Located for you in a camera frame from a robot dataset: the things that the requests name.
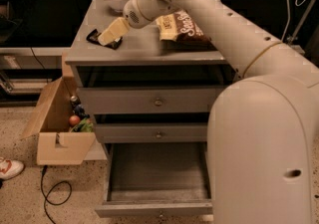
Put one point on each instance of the grey top drawer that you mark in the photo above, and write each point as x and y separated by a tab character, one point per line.
156	100

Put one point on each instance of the open cardboard box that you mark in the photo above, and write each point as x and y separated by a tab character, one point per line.
50	122

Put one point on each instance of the red apple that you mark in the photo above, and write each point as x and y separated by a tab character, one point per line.
74	120

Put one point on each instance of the brown sea salt chip bag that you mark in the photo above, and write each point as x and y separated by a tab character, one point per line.
180	28

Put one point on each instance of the grey middle drawer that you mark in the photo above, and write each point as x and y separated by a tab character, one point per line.
151	132

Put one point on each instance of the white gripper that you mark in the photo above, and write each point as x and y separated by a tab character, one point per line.
132	13

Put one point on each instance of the dark soda can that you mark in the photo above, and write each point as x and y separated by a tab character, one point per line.
74	100

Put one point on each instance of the grey open bottom drawer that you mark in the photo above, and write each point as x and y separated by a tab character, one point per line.
156	179

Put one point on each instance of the white and orange sneaker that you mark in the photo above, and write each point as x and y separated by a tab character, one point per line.
10	168

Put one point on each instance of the grey wooden drawer cabinet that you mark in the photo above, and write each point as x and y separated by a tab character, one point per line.
142	61

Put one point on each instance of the green snack bag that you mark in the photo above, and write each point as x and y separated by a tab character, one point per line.
85	125

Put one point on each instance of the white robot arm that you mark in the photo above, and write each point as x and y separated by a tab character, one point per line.
260	129

